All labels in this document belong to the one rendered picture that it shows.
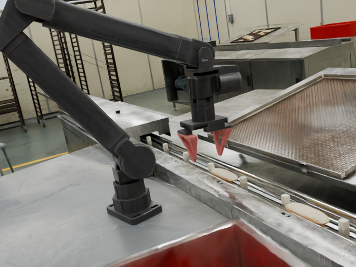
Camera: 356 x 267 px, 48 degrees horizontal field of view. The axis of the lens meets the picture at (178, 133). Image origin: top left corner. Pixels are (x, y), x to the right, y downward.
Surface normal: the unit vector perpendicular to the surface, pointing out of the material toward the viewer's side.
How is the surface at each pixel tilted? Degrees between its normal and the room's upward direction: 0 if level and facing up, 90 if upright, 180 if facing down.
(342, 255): 0
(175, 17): 90
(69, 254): 0
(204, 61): 90
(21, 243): 0
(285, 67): 90
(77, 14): 89
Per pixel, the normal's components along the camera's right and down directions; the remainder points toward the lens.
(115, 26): 0.39, 0.12
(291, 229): -0.16, -0.95
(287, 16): -0.88, 0.25
